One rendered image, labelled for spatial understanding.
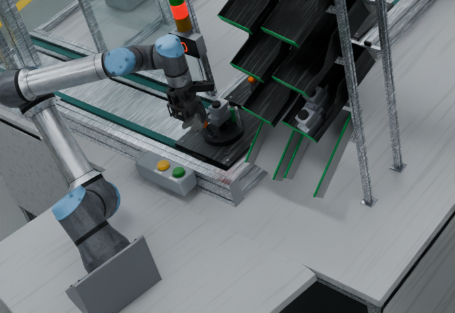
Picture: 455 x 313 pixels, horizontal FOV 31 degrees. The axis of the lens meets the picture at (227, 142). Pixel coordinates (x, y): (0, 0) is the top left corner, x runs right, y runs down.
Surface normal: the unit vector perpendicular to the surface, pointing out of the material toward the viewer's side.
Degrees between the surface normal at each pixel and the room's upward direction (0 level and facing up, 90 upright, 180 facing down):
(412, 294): 90
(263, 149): 45
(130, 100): 0
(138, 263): 90
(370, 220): 0
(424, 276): 90
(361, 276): 0
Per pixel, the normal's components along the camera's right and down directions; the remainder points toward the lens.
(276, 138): -0.68, -0.14
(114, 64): -0.26, 0.17
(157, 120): -0.22, -0.74
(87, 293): 0.62, 0.41
